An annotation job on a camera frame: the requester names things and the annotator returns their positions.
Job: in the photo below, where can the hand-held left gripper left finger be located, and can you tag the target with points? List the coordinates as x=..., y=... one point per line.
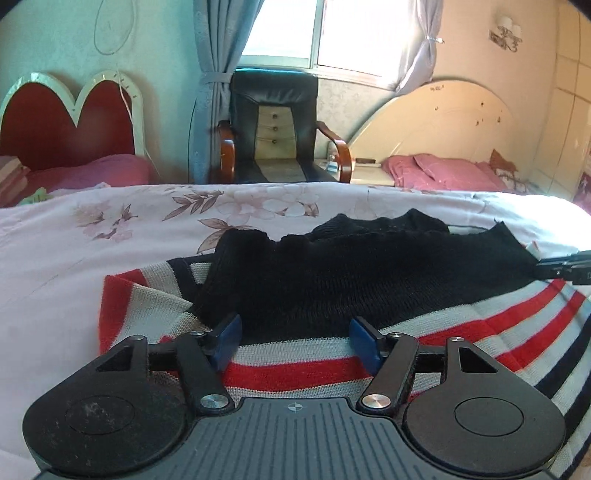
x=228, y=339

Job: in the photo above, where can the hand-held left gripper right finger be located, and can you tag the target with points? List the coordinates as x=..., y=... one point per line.
x=364, y=344

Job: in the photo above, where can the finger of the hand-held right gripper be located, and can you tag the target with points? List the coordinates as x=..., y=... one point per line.
x=556, y=264

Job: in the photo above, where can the striped knitted sweater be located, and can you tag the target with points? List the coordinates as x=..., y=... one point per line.
x=369, y=277

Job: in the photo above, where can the floral brown pillow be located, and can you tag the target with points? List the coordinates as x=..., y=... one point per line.
x=505, y=168

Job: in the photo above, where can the pink pillow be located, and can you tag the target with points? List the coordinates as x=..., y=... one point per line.
x=438, y=170

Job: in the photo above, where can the cream wardrobe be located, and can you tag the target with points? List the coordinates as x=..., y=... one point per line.
x=563, y=101

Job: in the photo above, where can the cream nightstand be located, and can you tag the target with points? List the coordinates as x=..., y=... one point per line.
x=369, y=174

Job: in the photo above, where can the cream round headboard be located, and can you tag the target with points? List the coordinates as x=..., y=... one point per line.
x=443, y=124

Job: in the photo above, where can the magenta pillow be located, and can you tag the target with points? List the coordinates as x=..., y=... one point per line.
x=101, y=170

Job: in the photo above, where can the black leather office chair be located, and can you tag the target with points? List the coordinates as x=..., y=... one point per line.
x=272, y=92

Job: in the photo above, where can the grey window curtain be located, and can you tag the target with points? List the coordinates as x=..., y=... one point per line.
x=422, y=41

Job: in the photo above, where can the striped pillow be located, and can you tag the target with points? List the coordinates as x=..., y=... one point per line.
x=11, y=177

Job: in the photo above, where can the red heart-shaped headboard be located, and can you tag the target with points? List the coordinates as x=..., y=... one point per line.
x=51, y=129

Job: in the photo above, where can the blue window curtain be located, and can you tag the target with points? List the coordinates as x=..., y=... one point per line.
x=217, y=55

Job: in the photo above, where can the window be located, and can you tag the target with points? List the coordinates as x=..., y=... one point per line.
x=351, y=32

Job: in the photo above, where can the double wall lamp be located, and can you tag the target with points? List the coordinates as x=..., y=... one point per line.
x=508, y=32

